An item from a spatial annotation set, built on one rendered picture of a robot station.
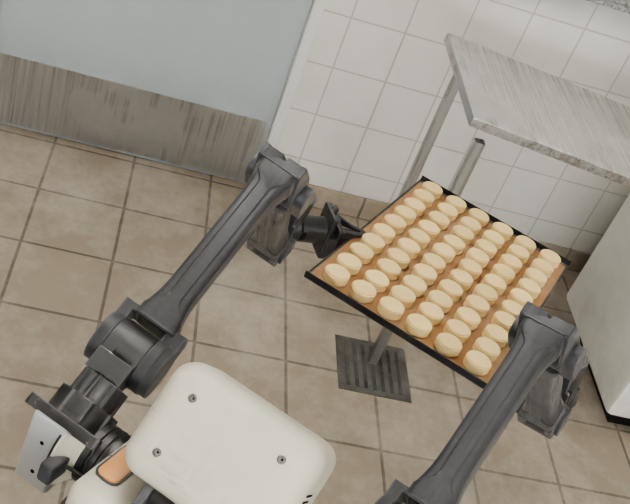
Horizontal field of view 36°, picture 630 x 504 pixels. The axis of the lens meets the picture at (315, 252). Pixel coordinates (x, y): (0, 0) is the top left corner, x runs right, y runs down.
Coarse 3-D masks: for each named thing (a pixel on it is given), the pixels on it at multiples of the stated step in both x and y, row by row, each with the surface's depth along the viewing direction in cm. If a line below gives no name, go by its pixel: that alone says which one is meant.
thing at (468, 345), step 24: (408, 192) 225; (384, 216) 212; (432, 240) 211; (408, 264) 200; (456, 264) 206; (528, 264) 217; (336, 288) 184; (432, 288) 196; (408, 312) 186; (432, 336) 182; (480, 336) 188; (456, 360) 179
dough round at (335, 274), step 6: (330, 264) 186; (336, 264) 187; (324, 270) 185; (330, 270) 185; (336, 270) 185; (342, 270) 186; (324, 276) 185; (330, 276) 184; (336, 276) 184; (342, 276) 184; (348, 276) 185; (330, 282) 184; (336, 282) 184; (342, 282) 184
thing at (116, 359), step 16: (128, 320) 131; (112, 336) 129; (128, 336) 129; (144, 336) 130; (96, 352) 127; (112, 352) 129; (128, 352) 128; (144, 352) 129; (96, 368) 127; (112, 368) 127; (128, 368) 127
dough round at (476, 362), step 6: (468, 354) 178; (474, 354) 179; (480, 354) 179; (468, 360) 177; (474, 360) 177; (480, 360) 178; (486, 360) 178; (468, 366) 177; (474, 366) 176; (480, 366) 176; (486, 366) 177; (474, 372) 177; (480, 372) 177; (486, 372) 177
